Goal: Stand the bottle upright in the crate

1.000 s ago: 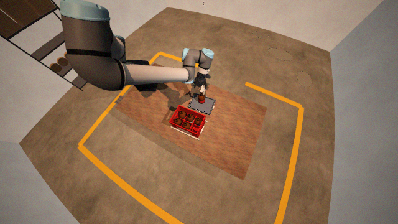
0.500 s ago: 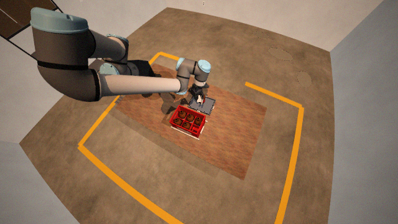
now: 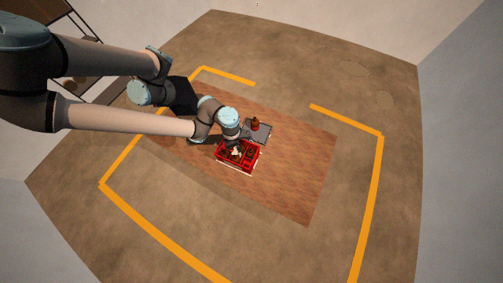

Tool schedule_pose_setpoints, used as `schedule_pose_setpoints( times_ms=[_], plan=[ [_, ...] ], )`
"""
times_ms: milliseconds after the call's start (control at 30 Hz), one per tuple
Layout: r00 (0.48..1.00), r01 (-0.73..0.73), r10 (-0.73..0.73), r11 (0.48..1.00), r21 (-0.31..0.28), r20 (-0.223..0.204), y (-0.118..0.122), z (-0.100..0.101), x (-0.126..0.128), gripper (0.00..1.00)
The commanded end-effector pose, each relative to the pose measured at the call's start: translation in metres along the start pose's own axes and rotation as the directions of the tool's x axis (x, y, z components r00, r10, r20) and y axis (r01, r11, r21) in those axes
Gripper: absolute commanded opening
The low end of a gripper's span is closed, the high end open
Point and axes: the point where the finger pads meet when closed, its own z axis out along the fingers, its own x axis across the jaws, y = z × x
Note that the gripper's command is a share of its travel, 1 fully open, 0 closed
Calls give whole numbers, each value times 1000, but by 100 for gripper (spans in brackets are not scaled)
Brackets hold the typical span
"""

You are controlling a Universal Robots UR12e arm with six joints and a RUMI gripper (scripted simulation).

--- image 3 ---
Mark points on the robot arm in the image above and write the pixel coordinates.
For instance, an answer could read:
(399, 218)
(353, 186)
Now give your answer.
(30, 54)

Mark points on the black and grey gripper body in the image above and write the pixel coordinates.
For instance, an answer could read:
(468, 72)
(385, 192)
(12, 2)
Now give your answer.
(230, 143)

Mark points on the dark red open crate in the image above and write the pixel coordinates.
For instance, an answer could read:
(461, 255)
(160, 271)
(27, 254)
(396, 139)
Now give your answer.
(245, 162)

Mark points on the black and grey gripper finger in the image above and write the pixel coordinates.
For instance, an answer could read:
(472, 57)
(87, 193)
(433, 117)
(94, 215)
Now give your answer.
(236, 150)

